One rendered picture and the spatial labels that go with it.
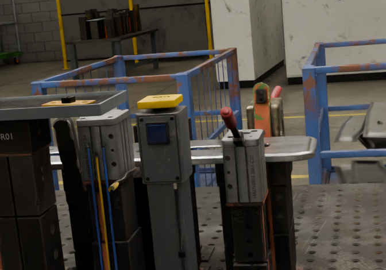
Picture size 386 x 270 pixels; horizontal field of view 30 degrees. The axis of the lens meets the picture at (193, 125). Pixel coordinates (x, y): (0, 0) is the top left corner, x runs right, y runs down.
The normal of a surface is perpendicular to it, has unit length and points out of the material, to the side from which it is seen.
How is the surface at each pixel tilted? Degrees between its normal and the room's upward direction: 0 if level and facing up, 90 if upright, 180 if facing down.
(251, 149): 90
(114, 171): 90
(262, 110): 78
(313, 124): 90
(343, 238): 0
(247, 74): 90
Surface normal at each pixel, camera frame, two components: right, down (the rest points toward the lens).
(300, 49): -0.22, 0.20
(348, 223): -0.09, -0.98
